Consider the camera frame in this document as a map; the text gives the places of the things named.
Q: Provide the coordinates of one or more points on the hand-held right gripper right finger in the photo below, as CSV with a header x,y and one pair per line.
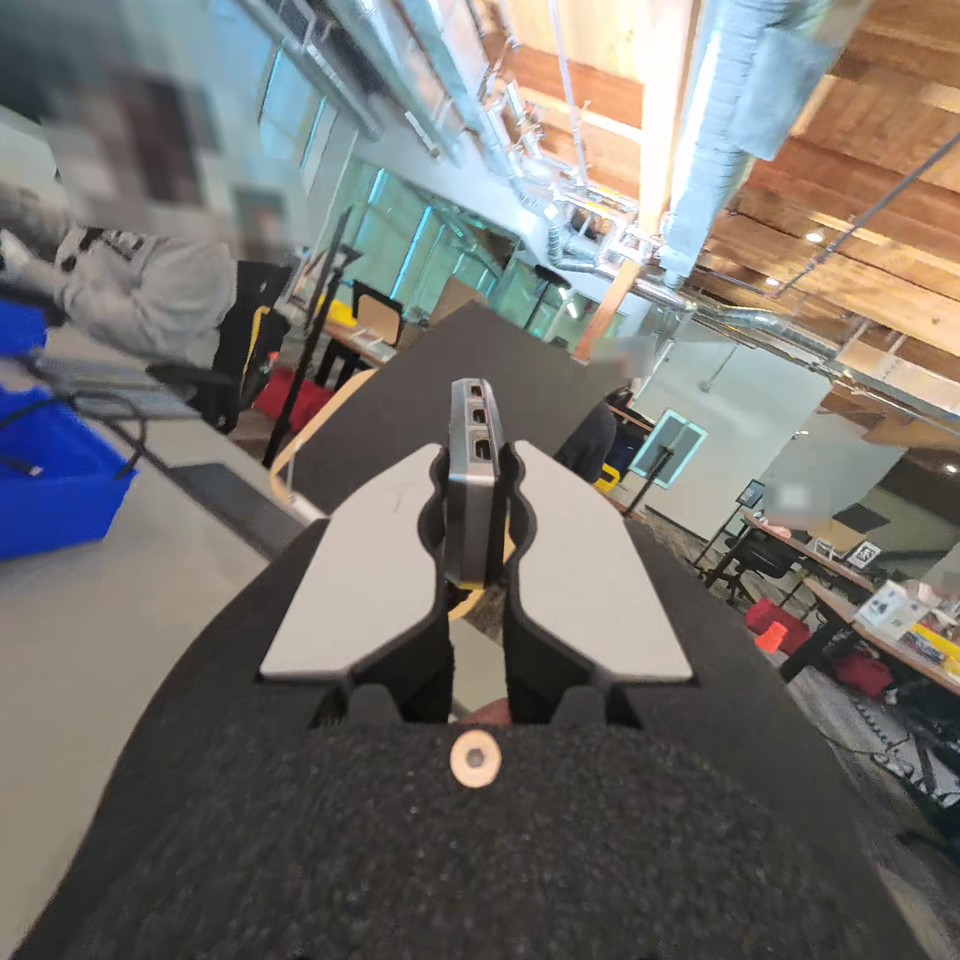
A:
x,y
600,585

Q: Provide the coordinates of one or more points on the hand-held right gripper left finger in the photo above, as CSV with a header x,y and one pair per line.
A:
x,y
360,585

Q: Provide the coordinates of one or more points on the grey video switch box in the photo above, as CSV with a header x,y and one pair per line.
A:
x,y
469,495

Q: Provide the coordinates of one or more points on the blue plastic bin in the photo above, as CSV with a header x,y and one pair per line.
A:
x,y
60,487

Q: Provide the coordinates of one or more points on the grey desk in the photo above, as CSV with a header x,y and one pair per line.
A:
x,y
112,637

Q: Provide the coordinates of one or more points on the black office chair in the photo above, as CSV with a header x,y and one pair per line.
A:
x,y
750,562

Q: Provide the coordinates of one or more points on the orange traffic cone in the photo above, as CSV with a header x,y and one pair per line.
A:
x,y
772,637

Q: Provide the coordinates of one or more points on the red storage bin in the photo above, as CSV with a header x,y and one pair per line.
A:
x,y
289,397
799,619
862,671

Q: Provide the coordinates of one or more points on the dark grey divider panel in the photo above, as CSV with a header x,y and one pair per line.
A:
x,y
412,390

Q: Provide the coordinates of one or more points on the wooden work table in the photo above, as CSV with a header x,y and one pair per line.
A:
x,y
840,581

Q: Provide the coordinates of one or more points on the black tripod stand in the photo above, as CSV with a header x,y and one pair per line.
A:
x,y
315,337

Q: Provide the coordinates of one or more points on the silver ventilation duct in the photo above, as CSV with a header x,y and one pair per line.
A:
x,y
750,112

